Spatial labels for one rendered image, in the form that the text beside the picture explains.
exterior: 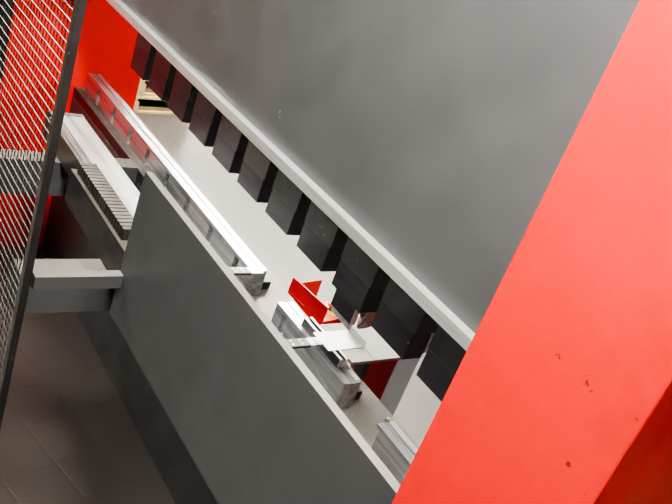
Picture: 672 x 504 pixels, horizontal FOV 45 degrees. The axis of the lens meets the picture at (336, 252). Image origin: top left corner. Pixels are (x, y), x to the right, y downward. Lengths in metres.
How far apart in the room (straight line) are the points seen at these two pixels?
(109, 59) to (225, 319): 2.44
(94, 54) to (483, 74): 2.64
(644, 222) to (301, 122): 1.27
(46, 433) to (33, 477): 0.23
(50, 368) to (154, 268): 1.57
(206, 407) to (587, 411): 1.06
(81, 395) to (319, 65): 1.92
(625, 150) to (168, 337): 1.32
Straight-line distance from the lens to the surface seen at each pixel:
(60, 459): 3.18
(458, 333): 1.59
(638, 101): 0.95
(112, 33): 3.98
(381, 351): 2.37
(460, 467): 1.13
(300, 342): 2.25
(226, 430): 1.78
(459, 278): 1.62
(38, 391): 3.44
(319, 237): 2.27
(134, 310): 2.17
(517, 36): 1.58
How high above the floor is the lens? 2.18
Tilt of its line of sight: 25 degrees down
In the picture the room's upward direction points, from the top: 21 degrees clockwise
